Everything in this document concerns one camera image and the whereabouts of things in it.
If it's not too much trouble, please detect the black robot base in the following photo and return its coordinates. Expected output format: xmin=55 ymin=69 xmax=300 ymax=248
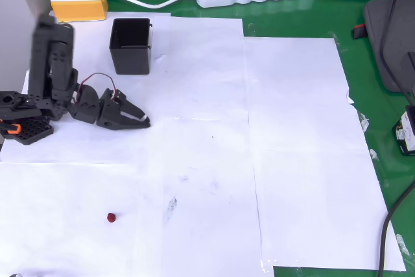
xmin=0 ymin=90 xmax=54 ymax=146

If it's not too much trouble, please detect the black square cup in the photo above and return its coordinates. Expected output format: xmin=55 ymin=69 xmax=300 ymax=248
xmin=108 ymin=18 xmax=154 ymax=76

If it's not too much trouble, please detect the yellow cardboard box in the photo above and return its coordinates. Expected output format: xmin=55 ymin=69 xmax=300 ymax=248
xmin=51 ymin=0 xmax=109 ymax=23

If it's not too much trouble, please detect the orange clamp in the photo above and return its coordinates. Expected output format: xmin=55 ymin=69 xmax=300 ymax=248
xmin=0 ymin=122 xmax=22 ymax=135

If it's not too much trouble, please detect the red black tag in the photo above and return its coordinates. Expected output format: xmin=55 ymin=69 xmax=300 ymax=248
xmin=351 ymin=23 xmax=368 ymax=40

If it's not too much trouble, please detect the grey laptop sleeve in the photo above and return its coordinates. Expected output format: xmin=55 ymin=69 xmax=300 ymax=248
xmin=362 ymin=0 xmax=415 ymax=93

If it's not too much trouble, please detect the black device with white label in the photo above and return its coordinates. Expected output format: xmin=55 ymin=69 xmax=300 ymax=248
xmin=392 ymin=105 xmax=415 ymax=156

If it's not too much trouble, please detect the red servo wire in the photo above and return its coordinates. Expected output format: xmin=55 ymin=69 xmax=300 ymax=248
xmin=73 ymin=72 xmax=123 ymax=104

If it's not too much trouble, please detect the thin black cable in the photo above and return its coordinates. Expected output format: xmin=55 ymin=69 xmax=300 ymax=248
xmin=379 ymin=0 xmax=415 ymax=106

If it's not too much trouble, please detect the thick black cable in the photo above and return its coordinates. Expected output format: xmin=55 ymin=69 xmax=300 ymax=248
xmin=377 ymin=182 xmax=415 ymax=277

